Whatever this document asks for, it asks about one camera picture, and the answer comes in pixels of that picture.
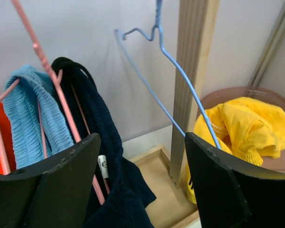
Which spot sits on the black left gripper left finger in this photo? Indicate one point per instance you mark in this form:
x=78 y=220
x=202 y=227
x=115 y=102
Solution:
x=52 y=193

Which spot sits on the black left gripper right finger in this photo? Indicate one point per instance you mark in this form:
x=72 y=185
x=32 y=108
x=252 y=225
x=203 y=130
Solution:
x=232 y=193

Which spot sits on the navy blue shorts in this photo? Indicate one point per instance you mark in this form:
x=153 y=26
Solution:
x=129 y=195

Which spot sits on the yellow shorts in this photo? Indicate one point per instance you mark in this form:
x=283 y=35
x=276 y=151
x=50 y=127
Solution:
x=240 y=133

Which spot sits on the pink hanger of navy shorts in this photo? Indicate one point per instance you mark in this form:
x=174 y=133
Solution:
x=47 y=67

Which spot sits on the blue wire hanger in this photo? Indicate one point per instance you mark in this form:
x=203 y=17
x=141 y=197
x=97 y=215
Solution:
x=120 y=37

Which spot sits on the pink hanger of blue shorts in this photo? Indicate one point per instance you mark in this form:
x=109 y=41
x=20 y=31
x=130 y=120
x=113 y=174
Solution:
x=3 y=156

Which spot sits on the orange shorts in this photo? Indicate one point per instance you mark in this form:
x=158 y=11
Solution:
x=6 y=140

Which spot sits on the light blue shorts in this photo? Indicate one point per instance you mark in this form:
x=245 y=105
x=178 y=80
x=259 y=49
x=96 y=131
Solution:
x=37 y=123

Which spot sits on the translucent pink plastic basket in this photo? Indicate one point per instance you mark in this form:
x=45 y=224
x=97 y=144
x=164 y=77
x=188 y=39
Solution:
x=251 y=99

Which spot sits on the wooden clothes rack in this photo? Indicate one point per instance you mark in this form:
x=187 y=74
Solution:
x=163 y=169

